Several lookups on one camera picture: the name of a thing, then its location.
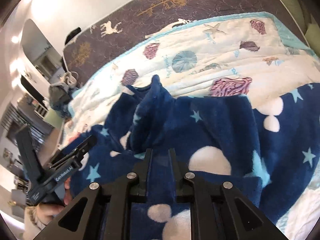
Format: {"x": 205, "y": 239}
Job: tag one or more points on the pile of dark clothes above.
{"x": 60, "y": 94}

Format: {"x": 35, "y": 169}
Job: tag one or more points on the white rope basket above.
{"x": 69, "y": 79}

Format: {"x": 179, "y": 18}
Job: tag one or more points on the green pillow left side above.
{"x": 53, "y": 119}

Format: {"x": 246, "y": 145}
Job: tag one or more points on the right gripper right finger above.
{"x": 219, "y": 211}

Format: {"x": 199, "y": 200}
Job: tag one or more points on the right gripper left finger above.
{"x": 102, "y": 211}

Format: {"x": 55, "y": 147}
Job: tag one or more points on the white seashell quilt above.
{"x": 252, "y": 54}

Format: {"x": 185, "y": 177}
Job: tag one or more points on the green pillow right side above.
{"x": 313, "y": 36}

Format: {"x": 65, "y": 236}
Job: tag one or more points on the person's left hand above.
{"x": 46, "y": 212}

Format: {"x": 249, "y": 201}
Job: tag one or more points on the green pillow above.
{"x": 53, "y": 119}
{"x": 295, "y": 9}
{"x": 313, "y": 36}

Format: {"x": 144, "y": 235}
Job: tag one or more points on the navy star fleece garment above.
{"x": 270, "y": 154}

